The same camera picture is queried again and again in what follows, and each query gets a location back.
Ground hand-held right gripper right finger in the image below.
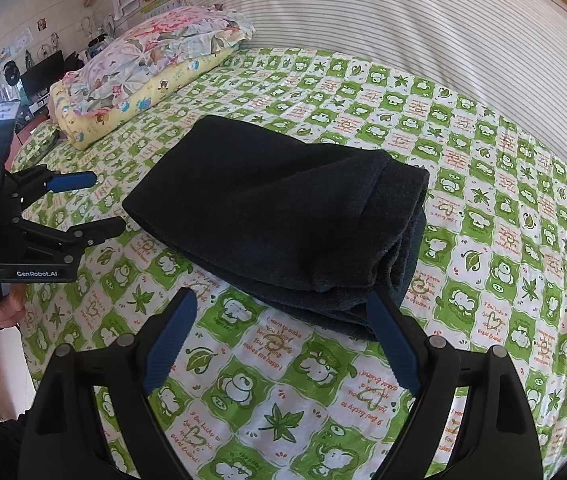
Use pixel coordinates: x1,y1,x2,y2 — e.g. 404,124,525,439
366,287,544,480

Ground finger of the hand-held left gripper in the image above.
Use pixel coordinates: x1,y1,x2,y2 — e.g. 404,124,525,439
14,216,127,251
4,165,98,201

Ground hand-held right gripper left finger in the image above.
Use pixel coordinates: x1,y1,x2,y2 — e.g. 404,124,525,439
16,287,198,480

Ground dark navy pants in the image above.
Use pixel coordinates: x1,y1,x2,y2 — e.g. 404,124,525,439
122,114,430,341

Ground yellow cartoon print pillow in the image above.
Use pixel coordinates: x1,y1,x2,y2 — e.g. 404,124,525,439
50,42,239,151

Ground green checkered bed sheet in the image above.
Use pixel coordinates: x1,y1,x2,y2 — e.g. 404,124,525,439
11,47,567,480

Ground black computer monitor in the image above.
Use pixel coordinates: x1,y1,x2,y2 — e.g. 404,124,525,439
20,50,64,98

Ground floral pillow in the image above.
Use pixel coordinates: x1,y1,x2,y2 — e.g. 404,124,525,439
64,4,255,111

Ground white striped headboard cushion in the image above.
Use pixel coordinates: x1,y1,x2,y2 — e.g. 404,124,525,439
184,0,567,196

